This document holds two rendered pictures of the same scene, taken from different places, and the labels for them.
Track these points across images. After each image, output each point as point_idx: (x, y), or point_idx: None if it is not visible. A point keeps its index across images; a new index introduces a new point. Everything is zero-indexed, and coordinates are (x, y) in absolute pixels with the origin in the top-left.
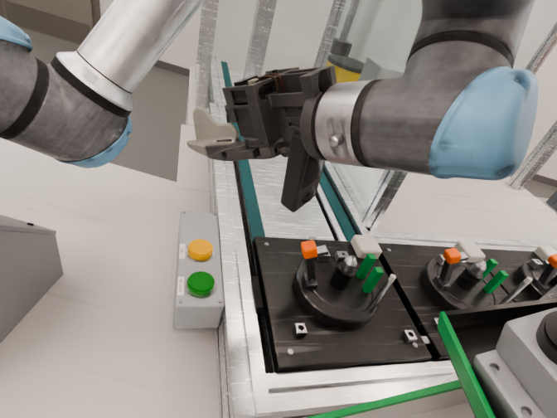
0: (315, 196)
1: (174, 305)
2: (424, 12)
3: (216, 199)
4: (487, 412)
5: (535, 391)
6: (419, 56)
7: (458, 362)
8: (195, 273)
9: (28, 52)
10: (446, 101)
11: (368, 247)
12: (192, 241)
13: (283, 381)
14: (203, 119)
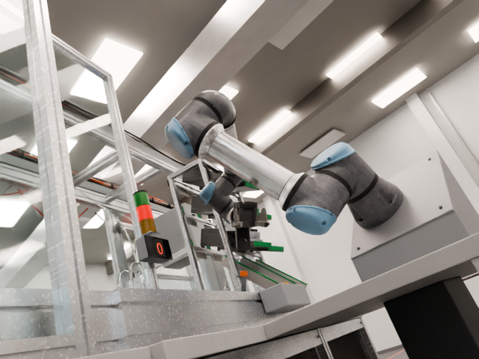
0: None
1: (306, 293)
2: (226, 194)
3: (251, 293)
4: (263, 241)
5: (259, 236)
6: (234, 201)
7: (259, 243)
8: (290, 283)
9: (314, 171)
10: None
11: None
12: (284, 282)
13: None
14: (263, 212)
